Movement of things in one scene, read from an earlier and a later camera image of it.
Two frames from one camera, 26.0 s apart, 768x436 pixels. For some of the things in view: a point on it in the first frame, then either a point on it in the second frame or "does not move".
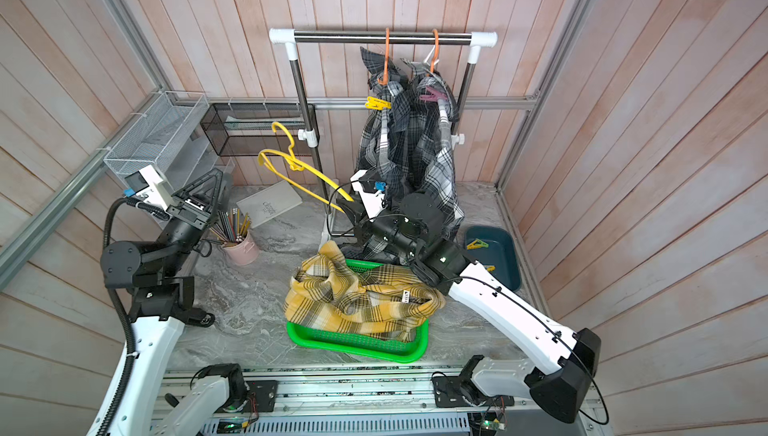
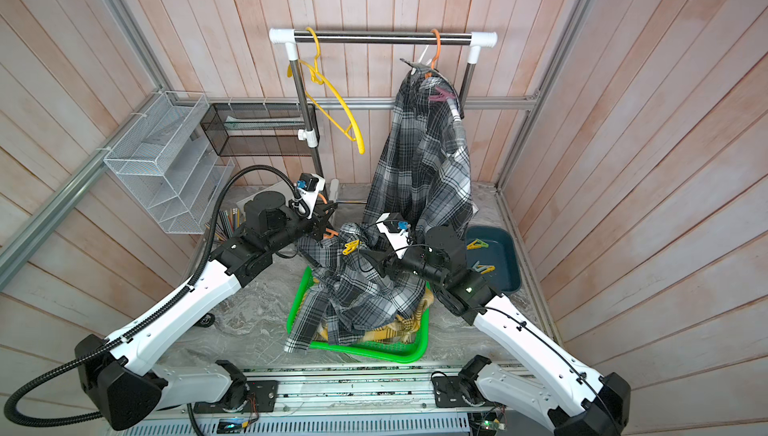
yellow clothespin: x=377 y=104 -> x=351 y=247
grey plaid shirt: x=389 y=142 -> x=354 y=297
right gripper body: x=371 y=229 -> x=414 y=266
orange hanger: x=387 y=40 -> x=330 y=232
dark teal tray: x=492 y=249 does not move
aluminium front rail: x=339 y=394 does not move
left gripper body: x=187 y=221 -> x=314 y=226
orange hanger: x=435 y=50 does not move
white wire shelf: x=175 y=132 does not move
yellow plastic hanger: x=300 y=166 -> x=318 y=76
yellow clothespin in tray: x=477 y=244 does not move
